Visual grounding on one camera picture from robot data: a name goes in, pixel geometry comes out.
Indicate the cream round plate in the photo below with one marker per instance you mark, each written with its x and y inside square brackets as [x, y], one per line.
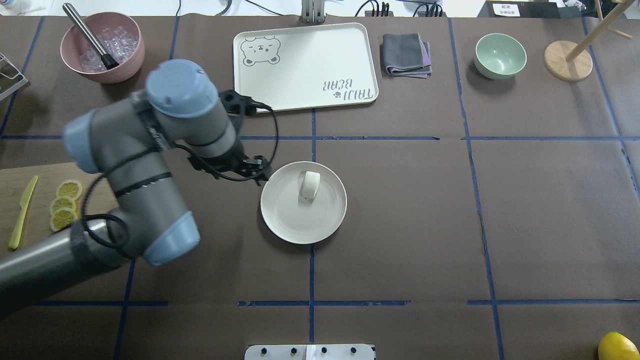
[298, 220]

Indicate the lemon slices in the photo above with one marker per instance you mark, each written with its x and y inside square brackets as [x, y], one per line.
[63, 209]

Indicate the aluminium frame post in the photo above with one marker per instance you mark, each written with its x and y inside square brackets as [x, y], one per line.
[313, 11]

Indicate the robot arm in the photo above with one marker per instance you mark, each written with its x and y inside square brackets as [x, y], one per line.
[179, 107]

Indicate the green bowl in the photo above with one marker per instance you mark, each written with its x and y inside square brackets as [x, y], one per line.
[499, 56]

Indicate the cream rectangular tray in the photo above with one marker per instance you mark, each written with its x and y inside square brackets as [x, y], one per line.
[306, 67]

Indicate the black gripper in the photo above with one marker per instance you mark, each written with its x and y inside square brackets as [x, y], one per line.
[251, 167]

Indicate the black box device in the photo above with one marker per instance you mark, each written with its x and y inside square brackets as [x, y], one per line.
[537, 9]

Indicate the wooden mug stand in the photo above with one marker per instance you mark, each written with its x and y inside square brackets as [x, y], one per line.
[571, 62]

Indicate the pink bowl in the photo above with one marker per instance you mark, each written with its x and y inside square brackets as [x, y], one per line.
[114, 54]

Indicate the yellow plastic knife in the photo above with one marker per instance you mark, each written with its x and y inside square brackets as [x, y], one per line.
[24, 203]

